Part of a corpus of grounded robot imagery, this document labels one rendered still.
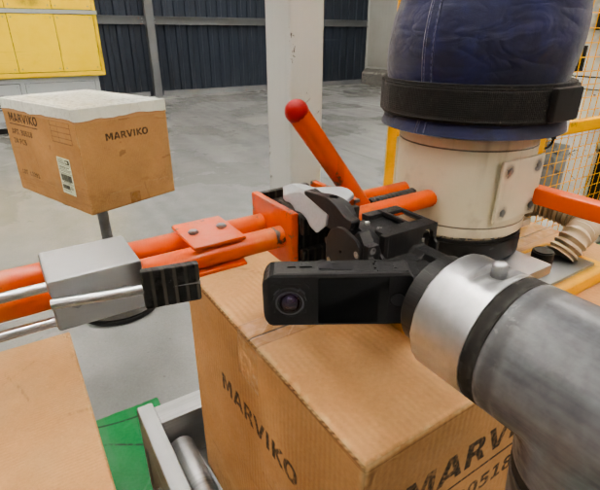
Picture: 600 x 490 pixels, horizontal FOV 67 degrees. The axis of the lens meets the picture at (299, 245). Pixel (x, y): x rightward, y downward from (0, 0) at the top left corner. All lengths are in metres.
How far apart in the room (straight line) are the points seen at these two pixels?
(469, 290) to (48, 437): 0.92
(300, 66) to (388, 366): 1.21
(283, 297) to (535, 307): 0.17
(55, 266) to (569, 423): 0.36
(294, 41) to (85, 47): 6.27
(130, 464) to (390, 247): 1.45
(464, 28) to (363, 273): 0.29
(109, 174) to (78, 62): 5.76
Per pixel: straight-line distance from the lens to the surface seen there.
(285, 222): 0.44
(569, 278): 0.70
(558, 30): 0.55
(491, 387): 0.29
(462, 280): 0.31
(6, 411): 1.19
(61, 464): 1.03
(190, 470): 0.94
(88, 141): 1.90
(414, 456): 0.45
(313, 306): 0.35
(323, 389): 0.46
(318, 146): 0.46
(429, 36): 0.54
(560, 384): 0.27
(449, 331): 0.30
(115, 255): 0.41
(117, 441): 1.80
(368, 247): 0.36
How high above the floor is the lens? 1.26
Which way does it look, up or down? 25 degrees down
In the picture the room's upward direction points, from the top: straight up
